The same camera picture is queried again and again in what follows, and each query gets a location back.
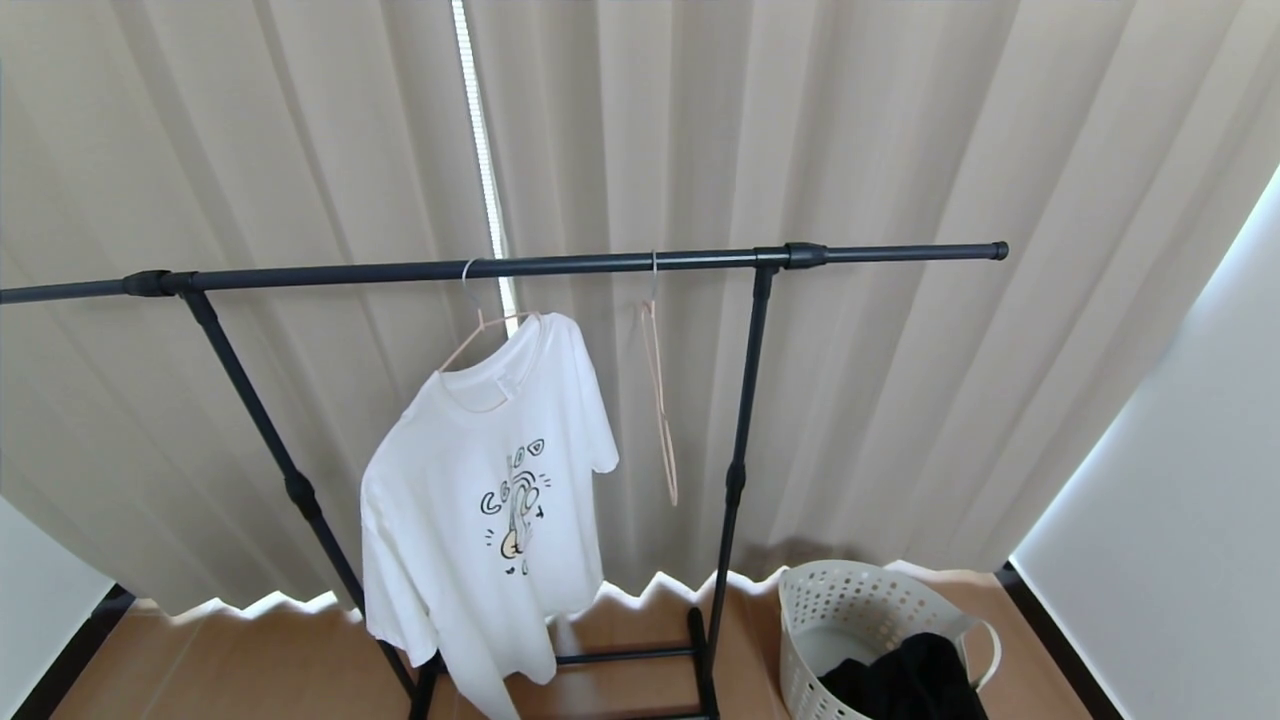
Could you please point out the pink clothes hanger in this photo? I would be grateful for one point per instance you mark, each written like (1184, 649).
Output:
(660, 420)
(470, 290)

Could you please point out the white printed t-shirt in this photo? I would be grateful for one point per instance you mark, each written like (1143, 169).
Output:
(450, 560)

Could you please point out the black garment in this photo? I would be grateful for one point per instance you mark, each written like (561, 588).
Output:
(910, 680)

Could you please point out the black clothes rack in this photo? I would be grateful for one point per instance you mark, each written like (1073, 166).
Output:
(400, 271)

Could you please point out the white laundry basket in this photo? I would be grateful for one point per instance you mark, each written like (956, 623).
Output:
(850, 600)

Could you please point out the beige curtain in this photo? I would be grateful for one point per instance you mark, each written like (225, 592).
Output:
(250, 120)

